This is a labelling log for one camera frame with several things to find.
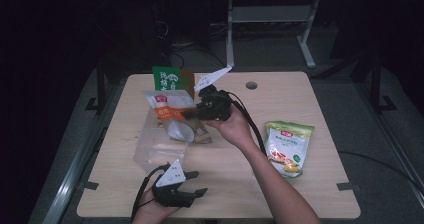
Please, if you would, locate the black cable loop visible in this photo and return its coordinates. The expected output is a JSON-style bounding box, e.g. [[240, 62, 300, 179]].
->
[[168, 48, 230, 73]]

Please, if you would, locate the person's left hand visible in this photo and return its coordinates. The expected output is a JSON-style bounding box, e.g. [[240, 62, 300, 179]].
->
[[132, 188, 181, 224]]

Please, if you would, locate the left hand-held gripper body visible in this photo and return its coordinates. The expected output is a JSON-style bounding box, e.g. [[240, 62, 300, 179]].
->
[[151, 159, 198, 209]]

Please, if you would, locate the left hand-held gripper cable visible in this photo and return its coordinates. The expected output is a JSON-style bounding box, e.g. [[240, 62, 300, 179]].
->
[[130, 163, 171, 222]]

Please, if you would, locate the white metal stand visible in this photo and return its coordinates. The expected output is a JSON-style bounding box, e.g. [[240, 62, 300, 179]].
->
[[225, 0, 323, 70]]

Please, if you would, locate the black metal stand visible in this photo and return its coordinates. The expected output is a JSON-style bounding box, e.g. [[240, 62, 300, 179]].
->
[[369, 53, 398, 113], [84, 57, 108, 115]]

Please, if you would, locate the hand-held gripper cable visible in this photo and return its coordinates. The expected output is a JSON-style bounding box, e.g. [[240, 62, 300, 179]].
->
[[130, 163, 171, 222], [218, 89, 268, 157]]

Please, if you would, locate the white and orange food packet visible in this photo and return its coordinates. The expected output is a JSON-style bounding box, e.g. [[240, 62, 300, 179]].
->
[[142, 89, 213, 144]]

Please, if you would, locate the person's right hand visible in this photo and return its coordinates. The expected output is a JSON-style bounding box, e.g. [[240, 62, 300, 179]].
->
[[203, 105, 258, 151]]

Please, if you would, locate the white and green food packet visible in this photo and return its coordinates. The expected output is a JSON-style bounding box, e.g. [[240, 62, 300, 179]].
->
[[264, 120, 316, 179]]

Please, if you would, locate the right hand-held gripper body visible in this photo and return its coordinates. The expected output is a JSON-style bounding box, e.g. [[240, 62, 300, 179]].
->
[[194, 64, 233, 122]]

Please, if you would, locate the black floor cable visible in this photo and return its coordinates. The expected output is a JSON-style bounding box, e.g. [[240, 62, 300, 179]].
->
[[338, 150, 424, 193]]

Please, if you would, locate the green and red food packet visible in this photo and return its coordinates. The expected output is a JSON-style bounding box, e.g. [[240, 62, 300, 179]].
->
[[152, 65, 196, 100]]

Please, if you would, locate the clear plastic container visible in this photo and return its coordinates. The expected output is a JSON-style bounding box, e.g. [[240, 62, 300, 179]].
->
[[133, 98, 201, 173]]

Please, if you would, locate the grey metal rail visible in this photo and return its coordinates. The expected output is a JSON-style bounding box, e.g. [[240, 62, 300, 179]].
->
[[42, 127, 108, 224]]

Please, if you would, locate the right hand-held gripper cable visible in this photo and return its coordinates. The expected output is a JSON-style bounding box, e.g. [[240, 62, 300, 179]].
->
[[218, 89, 268, 157]]

